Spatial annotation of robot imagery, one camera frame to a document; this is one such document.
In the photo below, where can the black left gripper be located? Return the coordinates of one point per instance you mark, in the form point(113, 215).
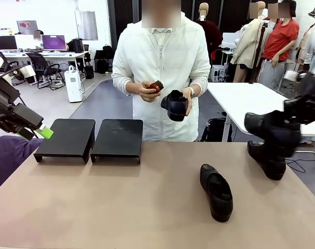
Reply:
point(22, 116)

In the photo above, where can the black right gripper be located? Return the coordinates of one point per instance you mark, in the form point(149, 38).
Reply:
point(302, 109)

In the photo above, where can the black loafer shoe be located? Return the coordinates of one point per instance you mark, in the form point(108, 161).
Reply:
point(266, 129)
point(174, 109)

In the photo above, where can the red-brown shoe brush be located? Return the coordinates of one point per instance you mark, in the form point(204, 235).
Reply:
point(156, 85)

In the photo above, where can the person's right forearm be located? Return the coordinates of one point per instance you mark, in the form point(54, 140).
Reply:
point(123, 84)

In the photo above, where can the black shoe stand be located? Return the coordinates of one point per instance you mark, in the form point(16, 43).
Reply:
point(66, 137)
point(118, 137)

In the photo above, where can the person's right hand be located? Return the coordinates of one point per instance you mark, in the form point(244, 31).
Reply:
point(147, 96)

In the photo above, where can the person's left hand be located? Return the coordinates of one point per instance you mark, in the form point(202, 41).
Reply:
point(189, 103)

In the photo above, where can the purple beanbag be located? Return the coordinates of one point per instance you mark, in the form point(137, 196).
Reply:
point(9, 160)

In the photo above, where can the white air purifier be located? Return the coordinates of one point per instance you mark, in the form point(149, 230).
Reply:
point(73, 88)

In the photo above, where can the white table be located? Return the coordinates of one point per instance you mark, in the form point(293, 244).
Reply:
point(245, 101)

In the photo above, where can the black mesh office chair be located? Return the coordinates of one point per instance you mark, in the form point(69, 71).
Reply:
point(54, 75)
point(10, 63)
point(40, 64)

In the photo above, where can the figure in red t-shirt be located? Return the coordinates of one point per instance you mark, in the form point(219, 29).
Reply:
point(280, 39)

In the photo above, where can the black bin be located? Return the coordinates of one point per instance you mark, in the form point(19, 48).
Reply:
point(89, 72)

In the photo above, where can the white office desk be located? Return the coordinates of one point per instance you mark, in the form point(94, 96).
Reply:
point(69, 55)

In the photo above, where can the mannequin in beige coat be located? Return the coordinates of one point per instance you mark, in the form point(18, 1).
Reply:
point(246, 44)

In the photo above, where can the black bags pile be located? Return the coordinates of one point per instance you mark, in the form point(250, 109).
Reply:
point(102, 66)

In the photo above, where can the black bag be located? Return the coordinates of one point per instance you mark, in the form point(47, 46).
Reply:
point(214, 129)

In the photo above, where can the monitor with purple screen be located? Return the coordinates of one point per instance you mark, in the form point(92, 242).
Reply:
point(53, 42)

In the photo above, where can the white crate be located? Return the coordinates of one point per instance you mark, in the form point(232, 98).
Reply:
point(218, 74)

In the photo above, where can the black computer tower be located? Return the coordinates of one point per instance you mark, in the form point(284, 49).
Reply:
point(78, 46)

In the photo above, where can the seated person at desk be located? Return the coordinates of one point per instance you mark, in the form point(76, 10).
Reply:
point(38, 39)

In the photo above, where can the black computer monitor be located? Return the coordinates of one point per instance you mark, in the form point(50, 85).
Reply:
point(4, 42)

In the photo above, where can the black backpack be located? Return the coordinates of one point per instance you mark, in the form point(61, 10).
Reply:
point(108, 53)

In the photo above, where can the silver wrist watch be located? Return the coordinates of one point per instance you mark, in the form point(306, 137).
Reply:
point(192, 93)

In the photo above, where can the grey metallic board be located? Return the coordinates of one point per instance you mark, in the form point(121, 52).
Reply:
point(86, 26)

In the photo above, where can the mannequin in dark red garment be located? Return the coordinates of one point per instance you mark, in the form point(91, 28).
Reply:
point(211, 33)

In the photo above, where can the person in white jacket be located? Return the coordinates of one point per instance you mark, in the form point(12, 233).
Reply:
point(170, 64)

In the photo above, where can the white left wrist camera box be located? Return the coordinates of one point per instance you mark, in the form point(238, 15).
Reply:
point(26, 72)

